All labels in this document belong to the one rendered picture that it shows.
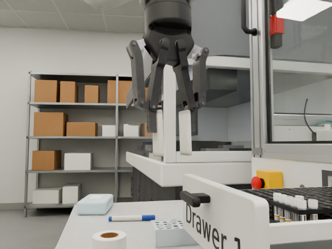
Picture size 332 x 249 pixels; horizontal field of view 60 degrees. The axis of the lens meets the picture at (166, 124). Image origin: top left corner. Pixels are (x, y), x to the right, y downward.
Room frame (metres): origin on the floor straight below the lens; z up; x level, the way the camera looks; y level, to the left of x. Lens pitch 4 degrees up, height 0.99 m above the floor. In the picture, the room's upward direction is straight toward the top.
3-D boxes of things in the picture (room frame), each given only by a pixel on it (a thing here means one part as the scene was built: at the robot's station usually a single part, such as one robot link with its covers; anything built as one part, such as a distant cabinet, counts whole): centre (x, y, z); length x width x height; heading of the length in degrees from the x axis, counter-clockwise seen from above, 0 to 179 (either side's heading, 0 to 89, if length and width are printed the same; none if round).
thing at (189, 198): (0.46, -0.05, 0.91); 0.07 x 0.04 x 0.01; 13
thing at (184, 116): (0.46, -0.03, 1.01); 0.03 x 0.01 x 0.07; 22
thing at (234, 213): (0.46, -0.07, 0.87); 0.29 x 0.02 x 0.11; 13
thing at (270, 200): (0.48, -0.17, 0.90); 0.18 x 0.02 x 0.01; 13
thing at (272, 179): (0.85, -0.30, 0.88); 0.07 x 0.05 x 0.07; 13
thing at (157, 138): (0.44, 0.01, 1.01); 0.03 x 0.01 x 0.07; 22
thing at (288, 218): (0.43, -0.18, 0.89); 0.01 x 0.01 x 0.05
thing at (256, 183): (0.84, -0.27, 0.88); 0.04 x 0.03 x 0.04; 13
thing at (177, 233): (0.71, -0.03, 0.78); 0.12 x 0.08 x 0.04; 100
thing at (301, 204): (0.41, -0.19, 0.89); 0.01 x 0.01 x 0.05
